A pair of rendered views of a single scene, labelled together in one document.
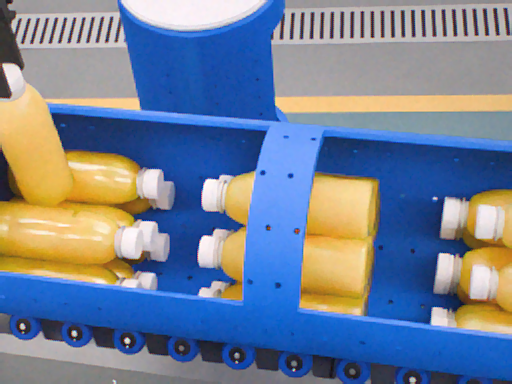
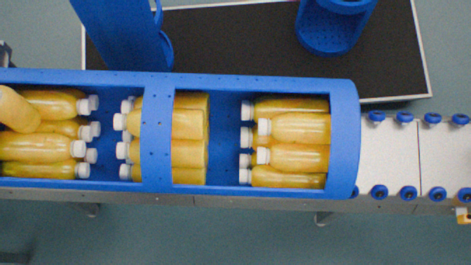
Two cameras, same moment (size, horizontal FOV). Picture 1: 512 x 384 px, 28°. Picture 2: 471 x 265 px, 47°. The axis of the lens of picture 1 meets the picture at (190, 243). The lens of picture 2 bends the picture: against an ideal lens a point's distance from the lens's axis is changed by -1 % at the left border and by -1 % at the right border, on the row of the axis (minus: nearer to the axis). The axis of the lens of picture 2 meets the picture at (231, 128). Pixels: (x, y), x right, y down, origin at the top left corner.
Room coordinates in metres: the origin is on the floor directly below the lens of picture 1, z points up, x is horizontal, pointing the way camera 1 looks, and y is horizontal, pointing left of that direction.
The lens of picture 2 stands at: (0.41, -0.17, 2.33)
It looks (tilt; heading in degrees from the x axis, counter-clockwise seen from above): 75 degrees down; 341
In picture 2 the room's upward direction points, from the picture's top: straight up
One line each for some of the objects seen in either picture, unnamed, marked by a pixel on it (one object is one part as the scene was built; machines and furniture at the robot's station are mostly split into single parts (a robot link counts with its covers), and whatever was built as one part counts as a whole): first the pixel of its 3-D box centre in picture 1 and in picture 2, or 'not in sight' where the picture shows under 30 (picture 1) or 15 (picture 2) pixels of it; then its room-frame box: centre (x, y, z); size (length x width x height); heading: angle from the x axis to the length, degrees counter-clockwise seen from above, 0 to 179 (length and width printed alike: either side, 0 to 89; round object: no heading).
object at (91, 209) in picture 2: not in sight; (72, 200); (0.87, 0.31, 0.31); 0.06 x 0.06 x 0.63; 69
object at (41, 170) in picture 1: (29, 139); (10, 108); (0.90, 0.17, 1.22); 0.07 x 0.07 x 0.19
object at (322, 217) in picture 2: not in sight; (333, 210); (0.51, -0.61, 0.31); 0.06 x 0.06 x 0.63; 69
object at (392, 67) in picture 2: not in sight; (252, 60); (1.27, -0.57, 0.07); 1.50 x 0.52 x 0.15; 76
